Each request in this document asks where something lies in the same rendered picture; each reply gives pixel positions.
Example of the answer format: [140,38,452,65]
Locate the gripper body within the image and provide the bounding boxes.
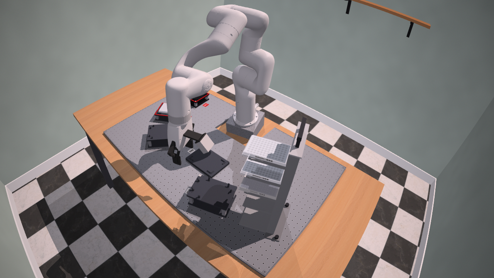
[167,119,193,151]

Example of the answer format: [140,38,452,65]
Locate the white microplate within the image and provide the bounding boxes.
[242,135,291,167]
[158,103,167,114]

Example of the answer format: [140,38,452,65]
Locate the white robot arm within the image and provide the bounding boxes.
[165,5,274,154]

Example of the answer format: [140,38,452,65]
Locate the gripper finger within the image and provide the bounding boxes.
[167,141,181,165]
[185,123,195,148]

